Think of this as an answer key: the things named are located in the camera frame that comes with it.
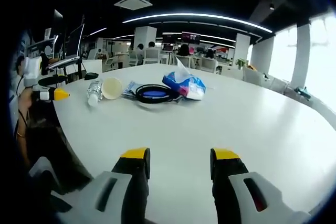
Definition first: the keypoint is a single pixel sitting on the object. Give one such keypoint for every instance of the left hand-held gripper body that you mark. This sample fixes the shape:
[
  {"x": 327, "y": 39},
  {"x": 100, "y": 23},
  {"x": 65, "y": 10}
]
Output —
[{"x": 31, "y": 68}]

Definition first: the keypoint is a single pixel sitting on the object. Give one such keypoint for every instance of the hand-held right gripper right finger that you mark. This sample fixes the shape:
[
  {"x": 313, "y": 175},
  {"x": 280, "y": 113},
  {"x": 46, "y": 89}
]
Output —
[{"x": 236, "y": 182}]

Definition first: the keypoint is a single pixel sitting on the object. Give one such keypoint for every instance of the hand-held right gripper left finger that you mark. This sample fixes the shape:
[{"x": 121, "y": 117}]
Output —
[{"x": 119, "y": 182}]

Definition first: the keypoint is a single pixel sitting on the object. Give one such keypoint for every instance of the clear plastic water bottle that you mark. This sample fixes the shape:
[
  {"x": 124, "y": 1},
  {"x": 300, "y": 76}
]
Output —
[{"x": 95, "y": 91}]

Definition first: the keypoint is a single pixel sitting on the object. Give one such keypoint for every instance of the white paper cup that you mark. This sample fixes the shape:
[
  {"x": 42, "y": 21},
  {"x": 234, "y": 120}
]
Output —
[{"x": 112, "y": 89}]

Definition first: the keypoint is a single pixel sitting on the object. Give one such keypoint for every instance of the blue and white packet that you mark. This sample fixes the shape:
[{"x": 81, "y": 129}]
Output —
[{"x": 130, "y": 87}]

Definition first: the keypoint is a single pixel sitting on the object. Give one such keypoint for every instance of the blue and white tissue pack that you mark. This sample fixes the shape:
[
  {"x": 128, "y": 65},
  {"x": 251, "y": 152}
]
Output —
[{"x": 187, "y": 85}]

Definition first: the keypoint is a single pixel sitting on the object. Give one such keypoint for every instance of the black computer mouse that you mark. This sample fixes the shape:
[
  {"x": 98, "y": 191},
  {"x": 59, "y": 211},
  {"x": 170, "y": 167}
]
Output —
[{"x": 91, "y": 75}]

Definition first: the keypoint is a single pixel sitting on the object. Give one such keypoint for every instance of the open laptop on stand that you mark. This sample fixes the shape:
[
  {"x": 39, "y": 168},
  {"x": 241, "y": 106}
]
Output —
[{"x": 74, "y": 40}]

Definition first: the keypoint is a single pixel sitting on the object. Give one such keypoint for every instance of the white table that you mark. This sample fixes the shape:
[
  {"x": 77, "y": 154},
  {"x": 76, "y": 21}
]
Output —
[{"x": 199, "y": 134}]

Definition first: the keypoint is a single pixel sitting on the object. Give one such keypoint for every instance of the grey and black chair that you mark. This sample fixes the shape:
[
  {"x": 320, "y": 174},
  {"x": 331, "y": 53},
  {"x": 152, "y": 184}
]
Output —
[{"x": 44, "y": 179}]

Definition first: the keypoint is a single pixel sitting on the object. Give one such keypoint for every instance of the white office chair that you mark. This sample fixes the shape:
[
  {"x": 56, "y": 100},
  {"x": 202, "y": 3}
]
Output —
[
  {"x": 133, "y": 58},
  {"x": 212, "y": 65},
  {"x": 151, "y": 56}
]

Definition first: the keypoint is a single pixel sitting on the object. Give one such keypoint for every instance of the teal object by window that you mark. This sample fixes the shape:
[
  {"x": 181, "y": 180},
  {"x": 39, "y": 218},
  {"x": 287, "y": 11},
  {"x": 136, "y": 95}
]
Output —
[{"x": 302, "y": 92}]

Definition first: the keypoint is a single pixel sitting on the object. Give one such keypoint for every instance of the ceiling air conditioner unit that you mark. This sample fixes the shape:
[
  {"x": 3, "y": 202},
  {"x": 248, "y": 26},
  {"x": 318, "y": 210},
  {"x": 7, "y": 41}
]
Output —
[{"x": 134, "y": 1}]

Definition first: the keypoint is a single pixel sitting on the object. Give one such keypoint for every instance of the green potted plant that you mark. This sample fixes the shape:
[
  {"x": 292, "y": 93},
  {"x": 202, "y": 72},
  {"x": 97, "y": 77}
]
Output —
[{"x": 241, "y": 63}]

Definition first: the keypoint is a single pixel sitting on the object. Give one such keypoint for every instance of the long curved ceiling light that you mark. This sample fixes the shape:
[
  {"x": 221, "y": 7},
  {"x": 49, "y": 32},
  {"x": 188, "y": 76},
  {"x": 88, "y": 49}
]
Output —
[{"x": 199, "y": 16}]

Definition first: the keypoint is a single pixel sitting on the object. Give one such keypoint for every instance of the red wall screen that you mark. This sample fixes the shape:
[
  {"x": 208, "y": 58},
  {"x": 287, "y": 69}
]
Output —
[{"x": 191, "y": 37}]

